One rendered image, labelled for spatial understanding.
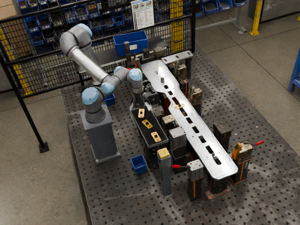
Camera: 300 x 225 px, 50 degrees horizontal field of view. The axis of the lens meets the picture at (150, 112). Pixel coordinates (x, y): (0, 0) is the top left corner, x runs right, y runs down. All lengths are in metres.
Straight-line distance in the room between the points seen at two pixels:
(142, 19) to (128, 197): 1.67
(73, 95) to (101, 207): 1.31
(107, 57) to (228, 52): 2.33
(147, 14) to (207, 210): 1.85
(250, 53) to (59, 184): 3.18
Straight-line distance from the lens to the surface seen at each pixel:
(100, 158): 2.56
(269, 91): 4.28
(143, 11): 3.13
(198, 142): 2.24
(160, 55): 3.03
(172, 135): 2.14
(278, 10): 5.49
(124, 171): 2.49
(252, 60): 4.79
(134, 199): 2.35
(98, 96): 2.22
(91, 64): 2.00
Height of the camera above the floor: 2.70
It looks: 44 degrees down
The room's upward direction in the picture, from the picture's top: 6 degrees counter-clockwise
